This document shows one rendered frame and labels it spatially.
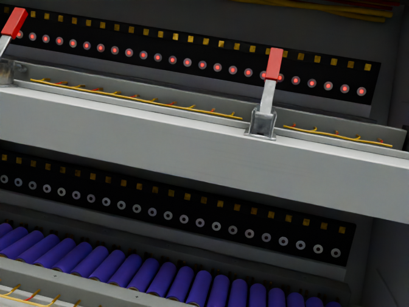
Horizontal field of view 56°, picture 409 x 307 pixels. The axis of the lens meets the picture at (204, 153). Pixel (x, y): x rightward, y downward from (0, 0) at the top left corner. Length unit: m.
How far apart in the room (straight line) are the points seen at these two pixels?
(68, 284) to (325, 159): 0.26
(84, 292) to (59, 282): 0.03
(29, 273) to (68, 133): 0.14
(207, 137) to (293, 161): 0.07
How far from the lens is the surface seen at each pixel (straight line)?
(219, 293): 0.42
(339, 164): 0.33
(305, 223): 0.47
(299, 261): 0.49
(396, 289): 0.44
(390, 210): 0.35
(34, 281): 0.41
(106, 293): 0.39
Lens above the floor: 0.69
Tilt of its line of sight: 9 degrees up
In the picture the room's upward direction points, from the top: 12 degrees clockwise
